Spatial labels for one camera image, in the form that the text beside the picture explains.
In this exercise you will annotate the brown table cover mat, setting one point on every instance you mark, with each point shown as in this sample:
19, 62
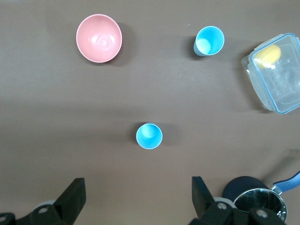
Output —
70, 105

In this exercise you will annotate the yellow round food piece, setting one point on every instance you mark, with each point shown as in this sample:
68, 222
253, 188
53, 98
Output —
269, 55

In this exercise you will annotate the plain blue cup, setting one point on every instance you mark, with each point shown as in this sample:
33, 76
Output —
149, 137
211, 39

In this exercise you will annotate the pink bowl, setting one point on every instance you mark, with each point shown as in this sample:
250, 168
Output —
98, 39

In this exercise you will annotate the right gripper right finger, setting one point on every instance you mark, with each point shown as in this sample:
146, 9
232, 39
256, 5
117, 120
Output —
204, 201

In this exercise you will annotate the clear plastic container blue seal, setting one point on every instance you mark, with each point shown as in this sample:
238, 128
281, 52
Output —
281, 77

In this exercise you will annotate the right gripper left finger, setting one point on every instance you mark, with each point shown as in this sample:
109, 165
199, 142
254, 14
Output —
68, 201

